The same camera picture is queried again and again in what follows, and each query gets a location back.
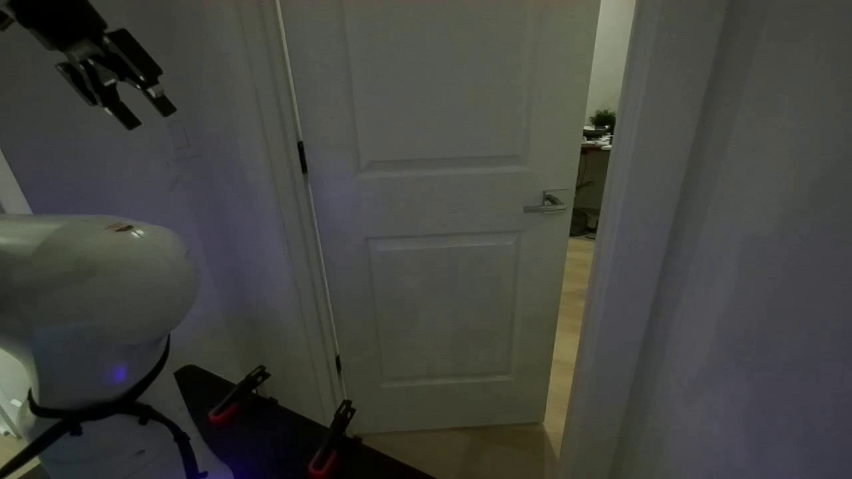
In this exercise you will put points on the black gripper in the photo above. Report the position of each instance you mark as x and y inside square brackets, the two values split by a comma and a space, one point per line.
[80, 41]

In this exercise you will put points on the white panelled door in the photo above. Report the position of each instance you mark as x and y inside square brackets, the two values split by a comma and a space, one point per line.
[442, 266]

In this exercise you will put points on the black robot base board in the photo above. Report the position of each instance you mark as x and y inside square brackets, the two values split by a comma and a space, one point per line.
[266, 441]

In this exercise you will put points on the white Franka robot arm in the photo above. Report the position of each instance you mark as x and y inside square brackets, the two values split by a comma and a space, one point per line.
[89, 320]

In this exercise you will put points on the dark door hinge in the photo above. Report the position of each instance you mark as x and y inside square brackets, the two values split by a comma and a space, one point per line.
[335, 365]
[301, 159]

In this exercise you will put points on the black orange spring clamp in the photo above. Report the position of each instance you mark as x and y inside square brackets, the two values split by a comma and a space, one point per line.
[331, 441]
[234, 397]

